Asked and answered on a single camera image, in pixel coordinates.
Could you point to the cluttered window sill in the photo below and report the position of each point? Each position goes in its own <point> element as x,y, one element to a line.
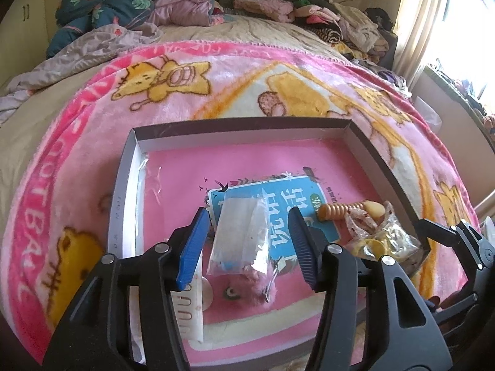
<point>464,92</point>

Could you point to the dark blue floral quilt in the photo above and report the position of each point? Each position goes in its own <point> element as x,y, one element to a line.
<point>96,7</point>

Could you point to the cream curtain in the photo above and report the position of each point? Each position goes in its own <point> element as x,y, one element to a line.
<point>425,15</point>

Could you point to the cream wardrobe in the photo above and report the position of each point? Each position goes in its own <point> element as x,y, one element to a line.
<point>27,11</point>

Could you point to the lilac crumpled sheet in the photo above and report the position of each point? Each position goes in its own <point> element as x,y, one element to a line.
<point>77,50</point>

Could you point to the pink knitted garment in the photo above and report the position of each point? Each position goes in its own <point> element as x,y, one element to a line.
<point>263,5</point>

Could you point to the grey cardboard box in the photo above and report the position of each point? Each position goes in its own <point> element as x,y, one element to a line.
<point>239,138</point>

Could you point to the clear bag of yellow ornaments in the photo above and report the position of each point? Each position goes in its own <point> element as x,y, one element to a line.
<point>390,241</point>

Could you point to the pink fluffy hair clip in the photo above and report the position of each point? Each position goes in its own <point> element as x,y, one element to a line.
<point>259,286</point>

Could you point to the white plastic bag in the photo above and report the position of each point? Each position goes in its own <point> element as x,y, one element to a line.
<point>427,114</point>

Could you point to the window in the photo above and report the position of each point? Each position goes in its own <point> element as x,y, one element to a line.
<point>471,46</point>

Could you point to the white paper card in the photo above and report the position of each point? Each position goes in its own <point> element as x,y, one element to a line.
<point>189,313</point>

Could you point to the beige bed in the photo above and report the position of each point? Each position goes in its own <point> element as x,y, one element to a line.
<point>239,31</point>

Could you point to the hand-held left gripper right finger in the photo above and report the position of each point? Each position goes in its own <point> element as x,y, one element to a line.
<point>301,239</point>

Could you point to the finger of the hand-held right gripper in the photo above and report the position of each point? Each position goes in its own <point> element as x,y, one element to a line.
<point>456,307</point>
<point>441,231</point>

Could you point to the pile of clothes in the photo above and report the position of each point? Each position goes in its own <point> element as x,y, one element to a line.
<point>348,23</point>

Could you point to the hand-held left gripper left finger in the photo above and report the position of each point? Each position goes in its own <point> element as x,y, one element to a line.
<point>193,247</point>

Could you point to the lilac pink garment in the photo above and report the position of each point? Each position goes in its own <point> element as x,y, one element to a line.
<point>181,7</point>

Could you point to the pink printed blanket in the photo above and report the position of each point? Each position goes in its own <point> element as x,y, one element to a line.
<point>58,201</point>

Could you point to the clear plastic bag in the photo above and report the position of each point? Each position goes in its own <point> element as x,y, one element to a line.
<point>236,232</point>

